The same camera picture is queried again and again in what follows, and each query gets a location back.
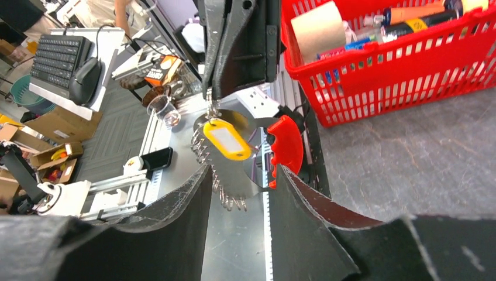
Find beige paper roll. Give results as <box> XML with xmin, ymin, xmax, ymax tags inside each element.
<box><xmin>291</xmin><ymin>1</ymin><xmax>346</xmax><ymax>63</ymax></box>

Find clear glass cup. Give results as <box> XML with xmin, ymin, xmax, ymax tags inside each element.
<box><xmin>147</xmin><ymin>95</ymin><xmax>181</xmax><ymax>128</ymax></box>

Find white device on rail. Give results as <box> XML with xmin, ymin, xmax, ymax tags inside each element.
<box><xmin>33</xmin><ymin>180</ymin><xmax>91</xmax><ymax>217</ymax></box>

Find orange and blue bottle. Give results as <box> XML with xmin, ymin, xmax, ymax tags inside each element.
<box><xmin>382</xmin><ymin>1</ymin><xmax>445</xmax><ymax>26</ymax></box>

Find black phone on rail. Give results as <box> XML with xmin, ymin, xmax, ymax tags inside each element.
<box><xmin>140</xmin><ymin>147</ymin><xmax>174</xmax><ymax>170</ymax></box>

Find clear plastic bottle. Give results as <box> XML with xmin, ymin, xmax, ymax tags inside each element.
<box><xmin>342</xmin><ymin>15</ymin><xmax>385</xmax><ymax>44</ymax></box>

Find blue snack packet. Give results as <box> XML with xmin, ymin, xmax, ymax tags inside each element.
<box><xmin>315</xmin><ymin>36</ymin><xmax>373</xmax><ymax>84</ymax></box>

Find yellow tagged keys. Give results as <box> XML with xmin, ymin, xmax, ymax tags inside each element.
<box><xmin>201</xmin><ymin>117</ymin><xmax>260</xmax><ymax>162</ymax></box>

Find black and yellow can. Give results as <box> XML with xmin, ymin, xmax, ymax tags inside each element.
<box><xmin>381</xmin><ymin>9</ymin><xmax>461</xmax><ymax>40</ymax></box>

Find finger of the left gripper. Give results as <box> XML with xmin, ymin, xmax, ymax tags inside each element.
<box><xmin>197</xmin><ymin>1</ymin><xmax>233</xmax><ymax>99</ymax></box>
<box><xmin>212</xmin><ymin>1</ymin><xmax>267</xmax><ymax>100</ymax></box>

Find black computer keyboard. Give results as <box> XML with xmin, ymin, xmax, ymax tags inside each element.
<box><xmin>30</xmin><ymin>35</ymin><xmax>93</xmax><ymax>95</ymax></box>

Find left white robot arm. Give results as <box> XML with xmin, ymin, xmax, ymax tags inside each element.
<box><xmin>196</xmin><ymin>1</ymin><xmax>289</xmax><ymax>118</ymax></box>

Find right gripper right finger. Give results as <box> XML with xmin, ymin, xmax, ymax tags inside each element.
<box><xmin>270</xmin><ymin>166</ymin><xmax>495</xmax><ymax>280</ymax></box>

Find red plastic basket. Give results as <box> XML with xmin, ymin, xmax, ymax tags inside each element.
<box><xmin>281</xmin><ymin>1</ymin><xmax>495</xmax><ymax>126</ymax></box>

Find black computer mouse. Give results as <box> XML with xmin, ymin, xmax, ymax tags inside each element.
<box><xmin>68</xmin><ymin>57</ymin><xmax>102</xmax><ymax>105</ymax></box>

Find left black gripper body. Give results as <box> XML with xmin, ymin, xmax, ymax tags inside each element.
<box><xmin>264</xmin><ymin>0</ymin><xmax>285</xmax><ymax>83</ymax></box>

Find cardboard box with items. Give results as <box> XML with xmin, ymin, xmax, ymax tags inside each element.
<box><xmin>29</xmin><ymin>142</ymin><xmax>84</xmax><ymax>184</ymax></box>

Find yellow tape roll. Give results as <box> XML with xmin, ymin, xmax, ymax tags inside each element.
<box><xmin>444</xmin><ymin>0</ymin><xmax>489</xmax><ymax>13</ymax></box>

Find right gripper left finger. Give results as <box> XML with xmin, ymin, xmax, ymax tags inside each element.
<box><xmin>1</xmin><ymin>165</ymin><xmax>213</xmax><ymax>280</ymax></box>

